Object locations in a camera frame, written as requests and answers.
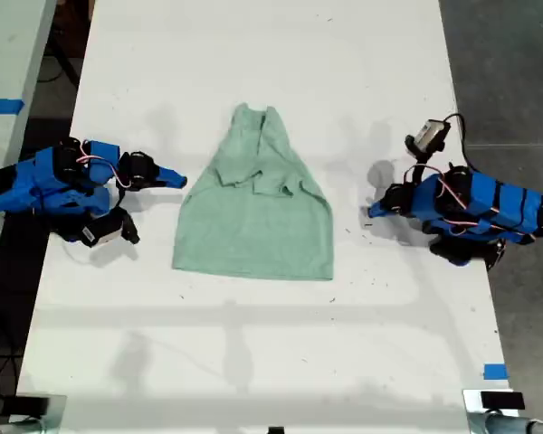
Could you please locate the grey metal pipe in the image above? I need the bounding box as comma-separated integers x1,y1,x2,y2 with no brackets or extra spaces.
468,410,543,434
0,418,45,434

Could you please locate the small black box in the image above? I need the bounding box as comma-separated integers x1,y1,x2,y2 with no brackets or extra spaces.
480,391,526,410
2,395,51,418

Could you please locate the black camera cable, gripper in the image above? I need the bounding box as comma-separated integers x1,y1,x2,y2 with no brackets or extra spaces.
442,112,479,169

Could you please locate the pale green T-shirt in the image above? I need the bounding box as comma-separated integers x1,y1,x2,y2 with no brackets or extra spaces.
171,102,335,282

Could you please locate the red white wire, gripper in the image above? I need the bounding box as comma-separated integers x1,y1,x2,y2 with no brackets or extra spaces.
79,152,132,189

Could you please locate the black camera box, gripper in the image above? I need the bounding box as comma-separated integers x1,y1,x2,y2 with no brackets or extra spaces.
79,206,141,249
405,118,452,153

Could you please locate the metal corner bracket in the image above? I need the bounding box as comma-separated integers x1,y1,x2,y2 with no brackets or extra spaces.
6,393,68,429
462,388,527,426

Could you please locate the small blue tape square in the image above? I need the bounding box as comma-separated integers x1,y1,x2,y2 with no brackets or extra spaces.
482,363,510,382

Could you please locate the black table leg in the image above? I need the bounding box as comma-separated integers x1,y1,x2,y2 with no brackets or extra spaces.
43,38,81,90

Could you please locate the red white wire, arm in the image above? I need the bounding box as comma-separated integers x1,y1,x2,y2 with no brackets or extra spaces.
435,176,500,214

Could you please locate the black camera stalk, gripper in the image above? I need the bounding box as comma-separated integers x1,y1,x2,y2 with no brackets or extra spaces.
409,148,436,184

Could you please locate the white side table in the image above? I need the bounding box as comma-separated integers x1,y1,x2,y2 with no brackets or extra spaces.
0,0,59,290

